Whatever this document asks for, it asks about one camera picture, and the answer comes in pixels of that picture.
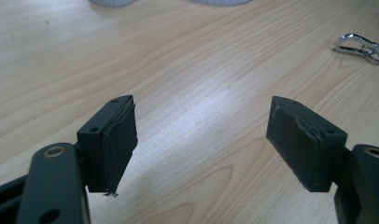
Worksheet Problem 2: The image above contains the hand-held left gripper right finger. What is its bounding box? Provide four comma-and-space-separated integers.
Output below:
265, 95, 348, 193

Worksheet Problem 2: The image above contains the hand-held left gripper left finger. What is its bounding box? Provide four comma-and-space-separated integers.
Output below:
76, 94, 139, 198

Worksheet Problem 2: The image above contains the silver metal carabiner clip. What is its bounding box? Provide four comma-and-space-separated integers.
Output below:
333, 33, 379, 65

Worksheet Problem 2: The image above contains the white ribbed container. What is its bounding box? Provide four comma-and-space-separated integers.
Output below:
190, 0, 253, 7

